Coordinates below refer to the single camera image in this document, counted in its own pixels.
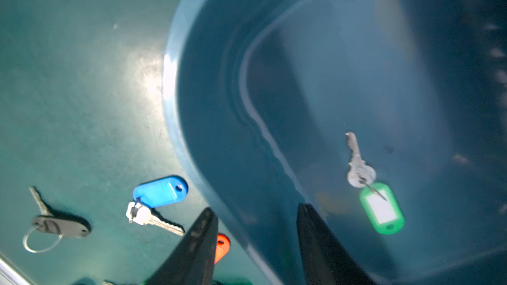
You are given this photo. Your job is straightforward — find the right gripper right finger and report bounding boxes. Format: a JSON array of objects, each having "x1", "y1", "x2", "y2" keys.
[{"x1": 297, "y1": 203, "x2": 374, "y2": 285}]

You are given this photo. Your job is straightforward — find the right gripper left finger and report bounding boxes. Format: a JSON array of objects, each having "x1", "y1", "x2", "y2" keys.
[{"x1": 145, "y1": 207, "x2": 219, "y2": 285}]

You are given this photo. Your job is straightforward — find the key with red tag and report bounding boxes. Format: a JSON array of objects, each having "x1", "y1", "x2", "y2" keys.
[{"x1": 215, "y1": 233, "x2": 231, "y2": 264}]

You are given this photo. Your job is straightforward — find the key with green white tag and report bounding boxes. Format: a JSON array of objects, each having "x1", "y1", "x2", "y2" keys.
[{"x1": 345, "y1": 132, "x2": 405, "y2": 235}]

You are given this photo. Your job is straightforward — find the key with blue tag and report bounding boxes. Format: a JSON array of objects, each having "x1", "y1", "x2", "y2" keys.
[{"x1": 125, "y1": 176, "x2": 188, "y2": 236}]

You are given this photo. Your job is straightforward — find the key with black tag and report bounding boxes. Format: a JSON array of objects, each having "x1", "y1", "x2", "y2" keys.
[{"x1": 22, "y1": 186, "x2": 92, "y2": 254}]

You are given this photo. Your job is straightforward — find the translucent blue storage box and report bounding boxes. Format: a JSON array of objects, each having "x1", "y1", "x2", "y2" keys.
[{"x1": 163, "y1": 0, "x2": 506, "y2": 284}]

